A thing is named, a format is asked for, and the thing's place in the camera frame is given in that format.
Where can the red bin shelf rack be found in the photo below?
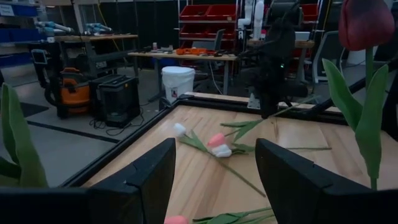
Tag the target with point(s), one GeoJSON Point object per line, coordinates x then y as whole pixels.
{"type": "Point", "coordinates": [206, 12]}

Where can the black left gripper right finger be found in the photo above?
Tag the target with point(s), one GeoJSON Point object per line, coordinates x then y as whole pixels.
{"type": "Point", "coordinates": [304, 193]}

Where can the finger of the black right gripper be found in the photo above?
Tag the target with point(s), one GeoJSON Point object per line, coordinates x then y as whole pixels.
{"type": "Point", "coordinates": [273, 107]}
{"type": "Point", "coordinates": [265, 107]}

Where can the white robot figure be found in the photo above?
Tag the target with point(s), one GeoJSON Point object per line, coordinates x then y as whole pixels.
{"type": "Point", "coordinates": [258, 18]}

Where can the white plastic bucket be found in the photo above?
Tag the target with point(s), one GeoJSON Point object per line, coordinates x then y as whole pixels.
{"type": "Point", "coordinates": [178, 81]}

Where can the black equipment case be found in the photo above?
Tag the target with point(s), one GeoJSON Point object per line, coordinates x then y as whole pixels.
{"type": "Point", "coordinates": [118, 99]}

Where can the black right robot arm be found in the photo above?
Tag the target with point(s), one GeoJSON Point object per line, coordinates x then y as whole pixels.
{"type": "Point", "coordinates": [280, 46]}

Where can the orange tray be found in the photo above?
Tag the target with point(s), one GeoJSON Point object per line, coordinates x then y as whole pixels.
{"type": "Point", "coordinates": [191, 51]}

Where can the blue storage bin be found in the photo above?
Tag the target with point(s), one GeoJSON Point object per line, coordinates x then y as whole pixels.
{"type": "Point", "coordinates": [21, 35]}
{"type": "Point", "coordinates": [21, 10]}

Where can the white tulip flower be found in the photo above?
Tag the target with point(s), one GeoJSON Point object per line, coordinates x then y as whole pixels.
{"type": "Point", "coordinates": [222, 151]}
{"type": "Point", "coordinates": [179, 129]}

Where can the dark grey office chair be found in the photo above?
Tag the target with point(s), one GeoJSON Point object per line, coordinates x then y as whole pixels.
{"type": "Point", "coordinates": [284, 11]}

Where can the black aluminium table frame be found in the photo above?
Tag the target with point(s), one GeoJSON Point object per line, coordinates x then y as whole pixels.
{"type": "Point", "coordinates": [217, 102]}

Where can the grey desk chair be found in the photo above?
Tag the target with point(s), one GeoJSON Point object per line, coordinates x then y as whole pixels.
{"type": "Point", "coordinates": [219, 37]}

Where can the grey white office chair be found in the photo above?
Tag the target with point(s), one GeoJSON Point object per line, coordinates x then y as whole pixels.
{"type": "Point", "coordinates": [329, 46]}

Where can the orange shop vacuum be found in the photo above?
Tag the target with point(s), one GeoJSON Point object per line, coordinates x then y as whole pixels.
{"type": "Point", "coordinates": [74, 93]}

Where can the pink tulip flower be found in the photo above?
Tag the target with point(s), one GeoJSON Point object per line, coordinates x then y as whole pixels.
{"type": "Point", "coordinates": [216, 140]}
{"type": "Point", "coordinates": [21, 149]}

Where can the small grey screen device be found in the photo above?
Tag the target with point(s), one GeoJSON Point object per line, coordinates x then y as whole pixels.
{"type": "Point", "coordinates": [39, 56]}

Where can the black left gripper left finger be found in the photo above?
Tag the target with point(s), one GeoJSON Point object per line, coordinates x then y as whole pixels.
{"type": "Point", "coordinates": [146, 186]}

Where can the light blue robot arm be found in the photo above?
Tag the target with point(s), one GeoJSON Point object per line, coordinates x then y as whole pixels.
{"type": "Point", "coordinates": [98, 28]}
{"type": "Point", "coordinates": [56, 27]}

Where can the long wooden table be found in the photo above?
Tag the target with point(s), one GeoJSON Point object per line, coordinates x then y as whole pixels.
{"type": "Point", "coordinates": [186, 57]}

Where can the wooden top workbench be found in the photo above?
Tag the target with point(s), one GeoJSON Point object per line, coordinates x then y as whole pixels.
{"type": "Point", "coordinates": [93, 38]}

